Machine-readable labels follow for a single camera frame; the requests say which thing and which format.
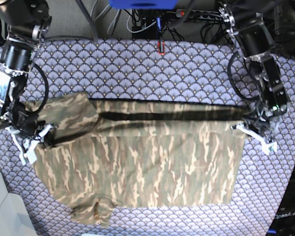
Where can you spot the camouflage T-shirt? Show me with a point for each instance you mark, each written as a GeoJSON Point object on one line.
{"type": "Point", "coordinates": [105, 154]}

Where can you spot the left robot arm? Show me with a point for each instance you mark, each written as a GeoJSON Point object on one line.
{"type": "Point", "coordinates": [249, 33]}

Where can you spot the light grey plastic furniture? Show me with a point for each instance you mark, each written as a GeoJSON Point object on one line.
{"type": "Point", "coordinates": [14, 218]}

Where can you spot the purple fan-pattern tablecloth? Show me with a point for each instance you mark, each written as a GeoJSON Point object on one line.
{"type": "Point", "coordinates": [187, 72]}

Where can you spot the blue clamp handle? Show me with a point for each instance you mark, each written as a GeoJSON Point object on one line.
{"type": "Point", "coordinates": [159, 27]}

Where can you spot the blue mount bracket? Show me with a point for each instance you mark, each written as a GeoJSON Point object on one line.
{"type": "Point", "coordinates": [143, 4]}

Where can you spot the black power strip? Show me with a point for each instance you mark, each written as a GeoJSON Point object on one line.
{"type": "Point", "coordinates": [199, 14]}

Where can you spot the black OpenArm base box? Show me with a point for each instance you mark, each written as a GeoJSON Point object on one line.
{"type": "Point", "coordinates": [284, 220]}

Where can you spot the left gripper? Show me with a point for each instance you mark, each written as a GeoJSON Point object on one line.
{"type": "Point", "coordinates": [261, 124]}

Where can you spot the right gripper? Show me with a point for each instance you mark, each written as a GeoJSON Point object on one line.
{"type": "Point", "coordinates": [15, 115]}

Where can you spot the red and black clamp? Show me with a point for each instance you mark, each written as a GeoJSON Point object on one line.
{"type": "Point", "coordinates": [161, 47]}

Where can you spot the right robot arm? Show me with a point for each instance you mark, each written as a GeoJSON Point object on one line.
{"type": "Point", "coordinates": [28, 21]}

